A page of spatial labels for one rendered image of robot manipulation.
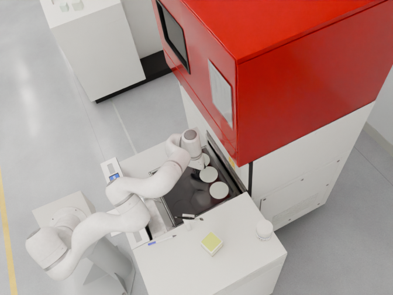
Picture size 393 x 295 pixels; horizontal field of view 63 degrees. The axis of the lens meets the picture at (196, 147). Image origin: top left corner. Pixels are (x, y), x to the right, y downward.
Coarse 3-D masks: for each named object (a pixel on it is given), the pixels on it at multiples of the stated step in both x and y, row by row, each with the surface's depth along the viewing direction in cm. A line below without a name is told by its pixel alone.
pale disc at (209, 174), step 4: (208, 168) 179; (212, 168) 179; (200, 172) 178; (204, 172) 178; (208, 172) 178; (212, 172) 177; (216, 172) 177; (200, 176) 177; (204, 176) 176; (208, 176) 176; (212, 176) 176; (216, 176) 176; (204, 180) 175; (208, 180) 175; (212, 180) 175
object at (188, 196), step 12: (192, 168) 180; (216, 168) 179; (180, 180) 177; (192, 180) 176; (216, 180) 174; (168, 192) 174; (180, 192) 173; (192, 192) 172; (204, 192) 171; (228, 192) 170; (168, 204) 169; (180, 204) 169; (192, 204) 168; (204, 204) 167
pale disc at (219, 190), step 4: (212, 184) 173; (216, 184) 173; (220, 184) 173; (224, 184) 172; (212, 188) 172; (216, 188) 171; (220, 188) 171; (224, 188) 171; (228, 188) 171; (212, 192) 171; (216, 192) 170; (220, 192) 170; (224, 192) 170; (212, 196) 169; (216, 196) 169; (220, 196) 169; (224, 196) 168
